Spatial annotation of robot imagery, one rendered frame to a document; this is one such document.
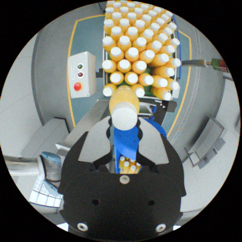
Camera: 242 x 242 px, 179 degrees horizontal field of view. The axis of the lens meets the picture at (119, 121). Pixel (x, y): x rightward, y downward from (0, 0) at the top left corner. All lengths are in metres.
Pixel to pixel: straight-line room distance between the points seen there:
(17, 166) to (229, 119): 3.89
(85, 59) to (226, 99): 3.71
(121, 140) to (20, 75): 2.80
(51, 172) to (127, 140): 0.40
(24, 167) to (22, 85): 2.49
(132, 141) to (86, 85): 0.30
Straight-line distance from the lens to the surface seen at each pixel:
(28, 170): 0.43
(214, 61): 0.52
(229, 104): 3.59
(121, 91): 0.15
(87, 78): 0.34
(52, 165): 0.44
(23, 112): 2.77
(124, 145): 0.32
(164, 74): 0.41
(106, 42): 0.37
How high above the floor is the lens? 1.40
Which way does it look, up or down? 58 degrees down
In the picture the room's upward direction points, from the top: 175 degrees counter-clockwise
